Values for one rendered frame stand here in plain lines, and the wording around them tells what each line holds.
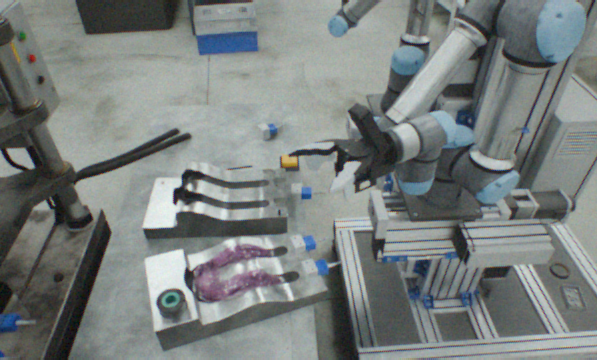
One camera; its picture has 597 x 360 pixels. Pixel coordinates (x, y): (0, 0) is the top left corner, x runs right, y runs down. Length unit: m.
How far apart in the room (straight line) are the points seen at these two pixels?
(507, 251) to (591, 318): 1.04
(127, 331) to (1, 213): 0.52
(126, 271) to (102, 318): 0.18
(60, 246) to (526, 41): 1.55
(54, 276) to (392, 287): 1.43
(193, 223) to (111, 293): 0.34
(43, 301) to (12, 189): 0.37
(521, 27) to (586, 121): 0.64
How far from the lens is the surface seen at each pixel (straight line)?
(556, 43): 1.04
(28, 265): 1.77
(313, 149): 0.87
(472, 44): 1.11
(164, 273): 1.39
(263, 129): 1.98
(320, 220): 2.73
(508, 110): 1.13
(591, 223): 3.26
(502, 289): 2.36
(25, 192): 1.63
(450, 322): 2.17
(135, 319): 1.46
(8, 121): 1.50
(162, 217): 1.63
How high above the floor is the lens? 1.98
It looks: 42 degrees down
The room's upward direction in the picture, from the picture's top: straight up
